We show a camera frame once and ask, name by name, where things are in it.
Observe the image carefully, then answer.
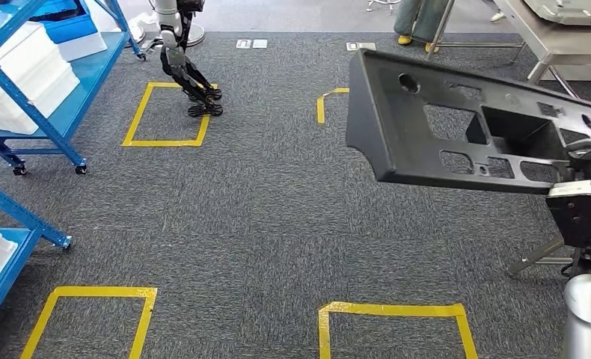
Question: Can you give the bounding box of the blue plastic crate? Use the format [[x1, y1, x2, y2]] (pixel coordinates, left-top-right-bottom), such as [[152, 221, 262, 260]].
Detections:
[[28, 0, 102, 46]]

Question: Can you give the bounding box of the pale grey moulded panel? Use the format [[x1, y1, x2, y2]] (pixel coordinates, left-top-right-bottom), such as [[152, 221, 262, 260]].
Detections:
[[522, 0, 591, 27]]

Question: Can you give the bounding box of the stainless steel table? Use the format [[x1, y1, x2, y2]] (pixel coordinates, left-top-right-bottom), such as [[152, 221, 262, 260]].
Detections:
[[426, 0, 591, 99]]

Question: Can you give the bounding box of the black cable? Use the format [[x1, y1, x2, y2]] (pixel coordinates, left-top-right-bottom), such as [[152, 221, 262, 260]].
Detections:
[[559, 246, 591, 278]]

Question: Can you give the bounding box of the round silver stand base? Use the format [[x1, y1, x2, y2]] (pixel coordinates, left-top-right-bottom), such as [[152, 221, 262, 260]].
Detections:
[[126, 10, 206, 54]]

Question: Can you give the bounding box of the open yellow floor tape mark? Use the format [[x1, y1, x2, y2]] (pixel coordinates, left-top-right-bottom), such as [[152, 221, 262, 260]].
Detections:
[[316, 87, 350, 126]]

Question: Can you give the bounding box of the blue steel shelf rack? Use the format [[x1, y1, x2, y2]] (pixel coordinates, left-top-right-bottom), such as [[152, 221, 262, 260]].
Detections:
[[0, 176, 73, 344], [0, 0, 147, 177]]

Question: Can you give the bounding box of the humanoid robot with black legs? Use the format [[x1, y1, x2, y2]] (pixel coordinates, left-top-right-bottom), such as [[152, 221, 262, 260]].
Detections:
[[149, 0, 225, 119]]

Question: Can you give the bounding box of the yellow floor tape square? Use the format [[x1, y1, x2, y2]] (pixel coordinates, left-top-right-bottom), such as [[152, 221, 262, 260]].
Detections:
[[120, 81, 212, 149], [317, 301, 480, 359]]

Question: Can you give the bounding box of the white plastic crate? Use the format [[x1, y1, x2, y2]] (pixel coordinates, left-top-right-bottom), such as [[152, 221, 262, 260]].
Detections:
[[56, 30, 109, 64]]

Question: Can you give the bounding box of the black plastic panel part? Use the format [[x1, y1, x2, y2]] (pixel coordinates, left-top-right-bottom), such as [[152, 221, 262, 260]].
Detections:
[[346, 48, 591, 196]]

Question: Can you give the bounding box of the silver stool base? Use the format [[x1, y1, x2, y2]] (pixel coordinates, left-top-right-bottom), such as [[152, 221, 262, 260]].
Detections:
[[364, 0, 402, 14]]

